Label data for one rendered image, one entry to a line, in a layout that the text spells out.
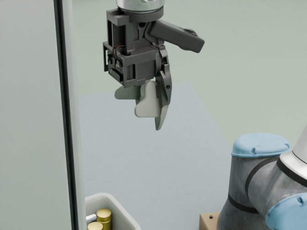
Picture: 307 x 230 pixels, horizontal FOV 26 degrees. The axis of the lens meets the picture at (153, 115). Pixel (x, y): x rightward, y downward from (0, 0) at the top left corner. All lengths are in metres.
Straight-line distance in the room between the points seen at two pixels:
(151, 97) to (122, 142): 0.79
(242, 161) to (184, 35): 0.38
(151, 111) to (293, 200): 0.32
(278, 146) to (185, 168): 0.46
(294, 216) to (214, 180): 0.51
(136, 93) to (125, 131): 0.78
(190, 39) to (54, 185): 0.93
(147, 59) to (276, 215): 0.40
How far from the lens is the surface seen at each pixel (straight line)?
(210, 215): 1.53
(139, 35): 1.04
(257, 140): 1.38
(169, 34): 1.05
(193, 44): 1.09
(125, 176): 1.72
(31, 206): 0.16
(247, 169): 1.34
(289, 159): 1.25
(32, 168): 0.15
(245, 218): 1.41
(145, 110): 1.07
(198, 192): 1.67
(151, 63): 1.05
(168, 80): 1.05
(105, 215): 1.50
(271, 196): 1.26
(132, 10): 1.00
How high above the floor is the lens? 1.75
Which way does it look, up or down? 30 degrees down
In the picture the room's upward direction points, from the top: straight up
